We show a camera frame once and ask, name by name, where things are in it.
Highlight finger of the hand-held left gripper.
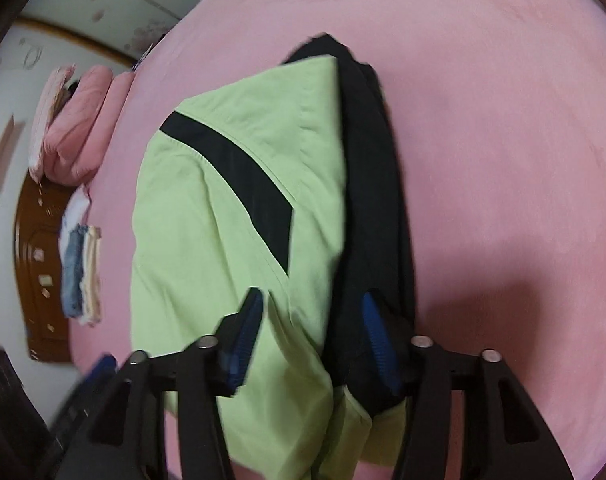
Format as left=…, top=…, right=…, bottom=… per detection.
left=80, top=354, right=120, bottom=387

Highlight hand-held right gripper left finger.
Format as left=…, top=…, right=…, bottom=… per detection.
left=38, top=287, right=266, bottom=480

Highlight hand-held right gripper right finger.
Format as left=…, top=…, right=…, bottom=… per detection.
left=360, top=290, right=578, bottom=480

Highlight green and black hooded jacket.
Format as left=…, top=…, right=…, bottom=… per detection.
left=130, top=32, right=418, bottom=471

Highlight folded blue jeans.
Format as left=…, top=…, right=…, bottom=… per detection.
left=60, top=227, right=87, bottom=318

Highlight wooden headboard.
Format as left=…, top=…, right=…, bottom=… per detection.
left=14, top=175, right=91, bottom=363

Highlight white folded garment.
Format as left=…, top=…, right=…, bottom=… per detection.
left=59, top=187, right=91, bottom=256

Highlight pink bed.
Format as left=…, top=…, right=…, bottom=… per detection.
left=68, top=0, right=606, bottom=480

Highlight pink folded quilt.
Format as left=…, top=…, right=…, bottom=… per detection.
left=45, top=67, right=134, bottom=186

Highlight pink lace-trimmed pillow towel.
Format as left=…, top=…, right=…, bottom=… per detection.
left=28, top=62, right=78, bottom=183

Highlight wooden wall strip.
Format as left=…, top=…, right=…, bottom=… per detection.
left=0, top=115, right=26, bottom=193

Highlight white wall cord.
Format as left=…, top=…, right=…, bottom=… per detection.
left=20, top=40, right=44, bottom=70

